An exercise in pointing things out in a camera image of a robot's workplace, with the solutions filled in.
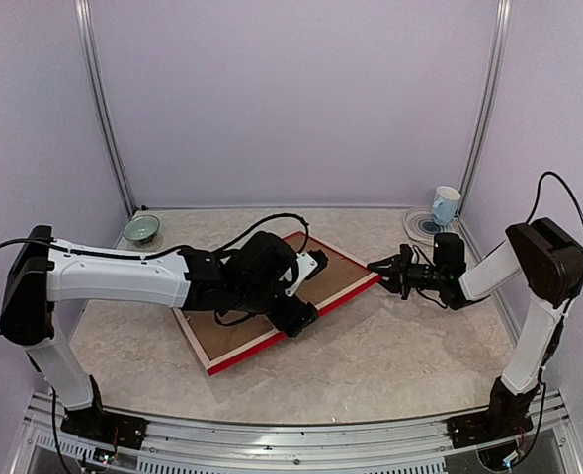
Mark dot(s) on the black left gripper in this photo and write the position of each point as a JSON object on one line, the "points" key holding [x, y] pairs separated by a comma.
{"points": [[292, 324]]}

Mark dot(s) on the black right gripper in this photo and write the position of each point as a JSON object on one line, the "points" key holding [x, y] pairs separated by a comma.
{"points": [[393, 271]]}

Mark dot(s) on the brown frame backing board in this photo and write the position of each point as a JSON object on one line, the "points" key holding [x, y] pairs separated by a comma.
{"points": [[341, 276]]}

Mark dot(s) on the red wooden picture frame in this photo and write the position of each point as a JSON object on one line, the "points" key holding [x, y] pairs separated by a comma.
{"points": [[242, 355]]}

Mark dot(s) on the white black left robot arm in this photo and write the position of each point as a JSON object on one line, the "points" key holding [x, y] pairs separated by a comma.
{"points": [[48, 270]]}

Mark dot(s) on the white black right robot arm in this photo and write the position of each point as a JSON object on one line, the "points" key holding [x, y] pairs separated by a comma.
{"points": [[537, 249]]}

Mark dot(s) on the round swirl pattern plate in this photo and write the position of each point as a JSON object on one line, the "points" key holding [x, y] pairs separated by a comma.
{"points": [[419, 226]]}

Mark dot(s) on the light blue ceramic mug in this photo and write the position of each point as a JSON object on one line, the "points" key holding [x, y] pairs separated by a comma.
{"points": [[445, 205]]}

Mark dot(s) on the green ceramic bowl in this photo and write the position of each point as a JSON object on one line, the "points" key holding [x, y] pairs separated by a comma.
{"points": [[141, 229]]}

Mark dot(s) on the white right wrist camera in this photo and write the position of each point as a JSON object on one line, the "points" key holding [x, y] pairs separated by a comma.
{"points": [[408, 254]]}

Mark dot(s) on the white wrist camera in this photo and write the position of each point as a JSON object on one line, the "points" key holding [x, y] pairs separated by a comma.
{"points": [[408, 254], [307, 265]]}

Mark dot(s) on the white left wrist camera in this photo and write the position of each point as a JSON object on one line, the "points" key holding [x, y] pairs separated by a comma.
{"points": [[307, 265]]}

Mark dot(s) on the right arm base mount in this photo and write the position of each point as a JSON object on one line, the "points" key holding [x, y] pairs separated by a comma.
{"points": [[506, 415]]}

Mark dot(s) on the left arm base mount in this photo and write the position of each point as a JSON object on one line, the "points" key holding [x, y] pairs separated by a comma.
{"points": [[97, 424]]}

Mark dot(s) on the aluminium enclosure frame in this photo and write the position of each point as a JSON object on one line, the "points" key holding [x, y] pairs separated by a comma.
{"points": [[342, 111]]}

